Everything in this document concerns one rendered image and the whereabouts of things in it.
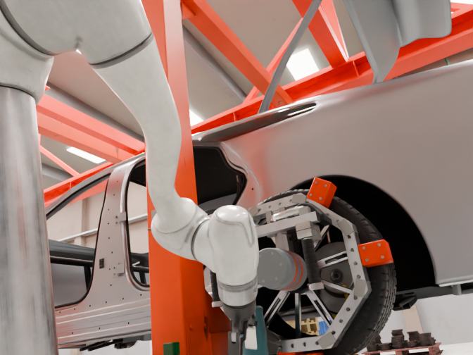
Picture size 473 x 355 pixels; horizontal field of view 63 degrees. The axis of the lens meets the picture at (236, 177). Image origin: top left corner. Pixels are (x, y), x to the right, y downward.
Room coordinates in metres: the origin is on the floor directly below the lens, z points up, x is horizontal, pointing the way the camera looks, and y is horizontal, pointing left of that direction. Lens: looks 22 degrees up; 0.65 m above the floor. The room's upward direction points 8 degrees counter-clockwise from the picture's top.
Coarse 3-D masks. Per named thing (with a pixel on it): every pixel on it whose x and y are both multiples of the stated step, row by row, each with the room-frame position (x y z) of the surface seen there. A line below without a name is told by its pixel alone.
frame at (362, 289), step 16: (256, 208) 1.46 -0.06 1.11; (272, 208) 1.43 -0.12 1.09; (288, 208) 1.45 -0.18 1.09; (320, 208) 1.35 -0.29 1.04; (336, 224) 1.33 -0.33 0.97; (352, 224) 1.31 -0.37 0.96; (352, 240) 1.31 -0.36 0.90; (352, 256) 1.32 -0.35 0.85; (352, 272) 1.32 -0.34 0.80; (368, 288) 1.32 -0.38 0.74; (352, 304) 1.33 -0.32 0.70; (336, 320) 1.36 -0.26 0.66; (352, 320) 1.39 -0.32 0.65; (272, 336) 1.53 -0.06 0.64; (320, 336) 1.39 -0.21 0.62; (336, 336) 1.37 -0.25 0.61; (272, 352) 1.47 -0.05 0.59; (288, 352) 1.45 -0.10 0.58
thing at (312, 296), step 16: (272, 240) 1.56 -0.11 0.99; (320, 240) 1.47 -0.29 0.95; (336, 256) 1.45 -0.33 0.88; (320, 272) 1.53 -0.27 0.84; (304, 288) 1.56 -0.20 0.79; (336, 288) 1.46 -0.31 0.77; (256, 304) 1.68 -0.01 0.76; (272, 304) 1.58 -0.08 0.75; (320, 304) 1.49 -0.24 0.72; (272, 320) 1.69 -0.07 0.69; (288, 336) 1.58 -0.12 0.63; (304, 336) 1.65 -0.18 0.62
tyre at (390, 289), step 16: (288, 192) 1.49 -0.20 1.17; (304, 192) 1.46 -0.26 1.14; (336, 208) 1.40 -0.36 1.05; (352, 208) 1.39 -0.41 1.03; (368, 224) 1.38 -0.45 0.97; (368, 240) 1.37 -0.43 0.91; (368, 272) 1.38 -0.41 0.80; (384, 272) 1.37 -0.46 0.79; (384, 288) 1.37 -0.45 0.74; (368, 304) 1.39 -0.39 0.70; (384, 304) 1.40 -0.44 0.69; (368, 320) 1.40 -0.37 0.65; (384, 320) 1.52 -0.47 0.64; (352, 336) 1.43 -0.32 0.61; (368, 336) 1.42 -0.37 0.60; (304, 352) 1.51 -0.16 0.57; (336, 352) 1.46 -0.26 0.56; (352, 352) 1.45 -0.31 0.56
